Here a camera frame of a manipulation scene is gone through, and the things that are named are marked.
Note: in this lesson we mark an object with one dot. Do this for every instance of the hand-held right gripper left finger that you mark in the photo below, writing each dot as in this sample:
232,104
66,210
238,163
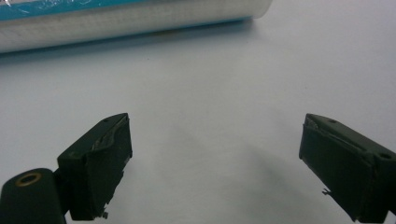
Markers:
99,168

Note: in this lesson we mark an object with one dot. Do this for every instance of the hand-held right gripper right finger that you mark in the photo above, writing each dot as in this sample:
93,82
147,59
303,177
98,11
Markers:
348,168

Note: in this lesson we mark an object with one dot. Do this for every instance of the white and blue wrapped roll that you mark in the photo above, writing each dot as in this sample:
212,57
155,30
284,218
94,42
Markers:
124,18

